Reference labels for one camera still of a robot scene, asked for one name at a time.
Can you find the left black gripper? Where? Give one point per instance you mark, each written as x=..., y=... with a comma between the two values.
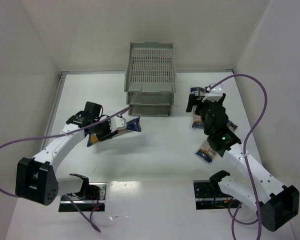
x=106, y=128

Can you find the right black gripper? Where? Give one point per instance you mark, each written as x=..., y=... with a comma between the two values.
x=196, y=100

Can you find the spaghetti bag blue yellow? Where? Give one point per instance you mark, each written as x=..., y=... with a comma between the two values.
x=133, y=125

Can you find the spaghetti bag white label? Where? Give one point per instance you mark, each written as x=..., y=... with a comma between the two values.
x=231, y=126

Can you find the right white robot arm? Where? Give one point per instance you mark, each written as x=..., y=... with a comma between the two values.
x=274, y=202

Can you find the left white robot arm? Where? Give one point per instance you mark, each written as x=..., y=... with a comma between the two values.
x=112, y=147

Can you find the grey three-tier tray shelf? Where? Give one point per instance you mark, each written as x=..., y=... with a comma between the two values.
x=150, y=79

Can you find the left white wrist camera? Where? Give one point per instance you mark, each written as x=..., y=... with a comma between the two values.
x=117, y=123

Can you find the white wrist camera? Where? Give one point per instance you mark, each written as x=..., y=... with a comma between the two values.
x=117, y=123
x=213, y=94

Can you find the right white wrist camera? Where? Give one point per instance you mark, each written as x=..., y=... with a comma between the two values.
x=213, y=94

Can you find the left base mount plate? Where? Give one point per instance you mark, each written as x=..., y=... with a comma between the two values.
x=94, y=197

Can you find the base mount plate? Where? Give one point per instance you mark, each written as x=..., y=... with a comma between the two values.
x=94, y=197
x=208, y=199

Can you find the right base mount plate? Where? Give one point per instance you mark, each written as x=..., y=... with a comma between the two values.
x=208, y=199

